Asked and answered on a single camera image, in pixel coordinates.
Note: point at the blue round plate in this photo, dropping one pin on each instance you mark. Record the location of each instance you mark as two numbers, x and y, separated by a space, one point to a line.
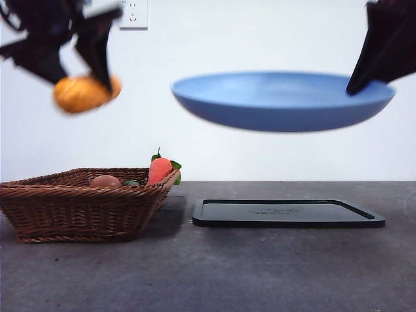
276 107

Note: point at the yellow toy corn cob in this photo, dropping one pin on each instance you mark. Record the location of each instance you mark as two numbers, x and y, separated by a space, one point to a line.
78 96

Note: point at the green toy chili pepper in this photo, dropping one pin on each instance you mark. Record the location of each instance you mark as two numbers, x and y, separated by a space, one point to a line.
131 183

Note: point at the black rectangular tray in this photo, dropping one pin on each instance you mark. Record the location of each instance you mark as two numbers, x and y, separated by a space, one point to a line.
286 214

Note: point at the white wall power socket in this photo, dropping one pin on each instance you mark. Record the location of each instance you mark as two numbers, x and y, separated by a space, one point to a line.
133 16

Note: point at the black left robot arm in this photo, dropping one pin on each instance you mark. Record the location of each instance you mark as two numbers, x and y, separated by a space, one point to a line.
42 16

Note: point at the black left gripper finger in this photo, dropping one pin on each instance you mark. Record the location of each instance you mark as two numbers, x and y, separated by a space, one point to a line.
39 61
96 55

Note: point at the beige egg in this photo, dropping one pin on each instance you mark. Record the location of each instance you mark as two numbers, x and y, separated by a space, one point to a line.
105 182

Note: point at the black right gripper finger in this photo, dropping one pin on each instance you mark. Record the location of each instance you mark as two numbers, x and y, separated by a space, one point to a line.
399 55
373 39

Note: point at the orange toy carrot green leaves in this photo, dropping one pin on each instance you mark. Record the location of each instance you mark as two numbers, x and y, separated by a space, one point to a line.
158 170

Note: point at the brown woven wicker basket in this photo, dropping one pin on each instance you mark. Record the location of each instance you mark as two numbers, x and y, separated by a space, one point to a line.
81 214

